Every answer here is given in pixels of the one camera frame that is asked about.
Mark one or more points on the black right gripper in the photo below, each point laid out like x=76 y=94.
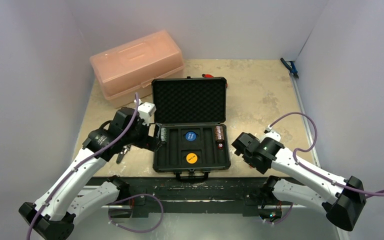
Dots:
x=241 y=145

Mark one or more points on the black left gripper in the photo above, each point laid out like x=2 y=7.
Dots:
x=148 y=142

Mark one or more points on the blue small blind button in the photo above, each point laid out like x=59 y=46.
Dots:
x=190 y=136

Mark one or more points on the black foam-lined poker case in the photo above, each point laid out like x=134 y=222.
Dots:
x=190 y=123

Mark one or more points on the yellow big blind button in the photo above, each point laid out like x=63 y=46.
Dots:
x=191 y=158

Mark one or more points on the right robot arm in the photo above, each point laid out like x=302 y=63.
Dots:
x=340 y=199

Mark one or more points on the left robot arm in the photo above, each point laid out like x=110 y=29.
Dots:
x=55 y=214

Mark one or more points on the pink translucent storage box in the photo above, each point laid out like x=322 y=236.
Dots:
x=130 y=68

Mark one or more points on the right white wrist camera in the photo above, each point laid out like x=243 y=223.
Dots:
x=270 y=133

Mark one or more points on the grey black handled pliers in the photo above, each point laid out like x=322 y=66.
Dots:
x=122 y=153

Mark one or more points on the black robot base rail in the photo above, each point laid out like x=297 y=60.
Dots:
x=247 y=196

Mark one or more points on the red handled cutter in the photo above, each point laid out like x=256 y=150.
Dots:
x=207 y=76

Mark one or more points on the blue handled pliers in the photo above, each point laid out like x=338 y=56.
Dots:
x=291 y=67

